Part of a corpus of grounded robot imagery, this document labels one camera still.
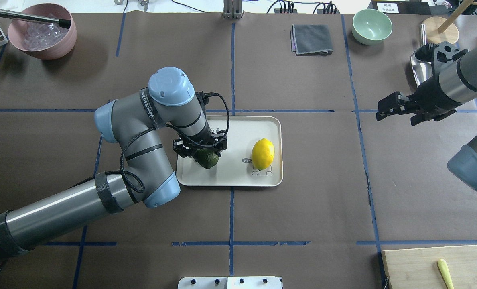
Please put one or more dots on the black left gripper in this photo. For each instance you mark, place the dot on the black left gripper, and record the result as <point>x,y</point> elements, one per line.
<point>208,141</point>

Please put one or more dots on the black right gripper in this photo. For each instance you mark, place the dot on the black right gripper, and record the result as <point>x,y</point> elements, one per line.
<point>428,96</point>

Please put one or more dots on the green lime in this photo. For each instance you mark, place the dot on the green lime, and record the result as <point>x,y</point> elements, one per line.
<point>206,158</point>

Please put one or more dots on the yellow lemon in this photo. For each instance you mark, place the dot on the yellow lemon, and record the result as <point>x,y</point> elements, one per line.
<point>263,154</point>

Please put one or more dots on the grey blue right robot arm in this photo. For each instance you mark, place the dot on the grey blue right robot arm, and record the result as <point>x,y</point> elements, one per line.
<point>452,135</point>

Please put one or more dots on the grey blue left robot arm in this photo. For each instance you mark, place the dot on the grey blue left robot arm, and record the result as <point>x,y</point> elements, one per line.
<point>145,173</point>

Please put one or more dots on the cream plastic tray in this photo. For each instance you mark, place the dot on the cream plastic tray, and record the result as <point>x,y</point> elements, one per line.
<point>235,167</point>

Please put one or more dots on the metal scoop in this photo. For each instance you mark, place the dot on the metal scoop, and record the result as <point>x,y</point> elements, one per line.
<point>421,59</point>

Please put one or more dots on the wooden stand with round base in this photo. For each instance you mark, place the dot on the wooden stand with round base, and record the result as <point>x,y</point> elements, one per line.
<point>436,29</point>

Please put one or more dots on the green ceramic bowl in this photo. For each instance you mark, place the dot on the green ceramic bowl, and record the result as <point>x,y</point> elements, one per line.
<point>371,27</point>

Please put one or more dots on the grey folded cloth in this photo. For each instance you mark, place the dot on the grey folded cloth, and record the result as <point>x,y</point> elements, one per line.
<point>311,39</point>

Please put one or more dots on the yellow plastic knife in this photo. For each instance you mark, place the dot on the yellow plastic knife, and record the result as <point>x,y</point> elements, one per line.
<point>445,273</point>

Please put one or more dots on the wooden cutting board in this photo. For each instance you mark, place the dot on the wooden cutting board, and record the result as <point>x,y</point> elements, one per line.
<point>417,268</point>

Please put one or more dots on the metal tongs with black tip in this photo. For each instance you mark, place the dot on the metal tongs with black tip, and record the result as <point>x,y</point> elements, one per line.
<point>62,23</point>

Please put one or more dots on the pink bowl with plastic ice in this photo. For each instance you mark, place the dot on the pink bowl with plastic ice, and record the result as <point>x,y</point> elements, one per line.
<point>44,41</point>

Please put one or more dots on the aluminium frame post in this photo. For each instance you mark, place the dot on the aluminium frame post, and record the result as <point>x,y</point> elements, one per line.
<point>232,9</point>

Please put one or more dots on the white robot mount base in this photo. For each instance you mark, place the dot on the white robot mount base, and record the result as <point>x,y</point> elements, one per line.
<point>231,282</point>

